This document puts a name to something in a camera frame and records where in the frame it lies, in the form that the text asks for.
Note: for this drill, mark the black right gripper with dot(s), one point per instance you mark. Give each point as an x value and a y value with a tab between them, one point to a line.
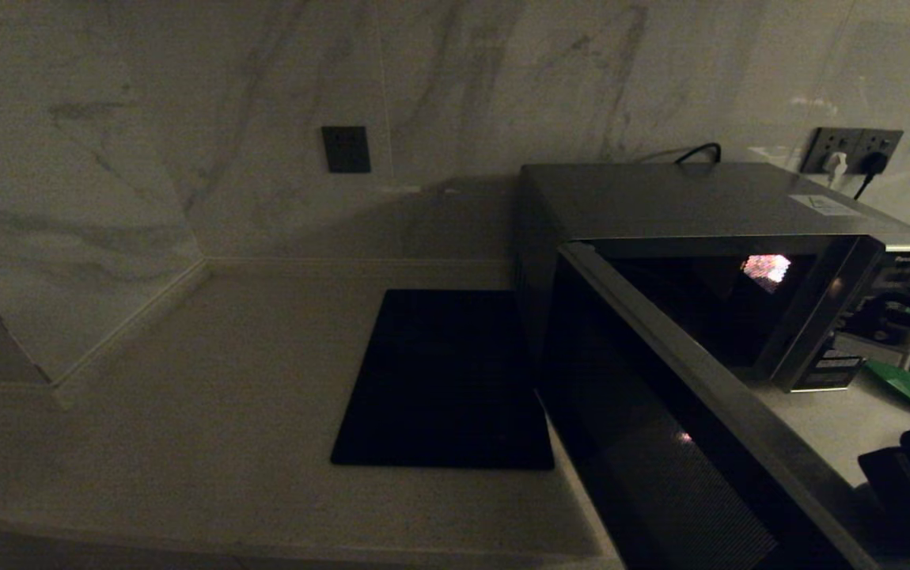
874	324

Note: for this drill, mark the black power plug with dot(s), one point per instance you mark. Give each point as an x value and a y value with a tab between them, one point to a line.
874	161

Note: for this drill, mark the white power plug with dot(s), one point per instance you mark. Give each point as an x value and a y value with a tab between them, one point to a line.
836	165

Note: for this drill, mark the black glass induction cooktop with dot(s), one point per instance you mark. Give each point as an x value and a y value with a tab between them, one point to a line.
439	380

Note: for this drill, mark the grey double wall outlet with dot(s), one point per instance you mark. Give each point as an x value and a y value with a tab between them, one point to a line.
849	141

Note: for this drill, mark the black blank wall panel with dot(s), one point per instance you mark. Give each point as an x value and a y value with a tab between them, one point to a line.
346	149

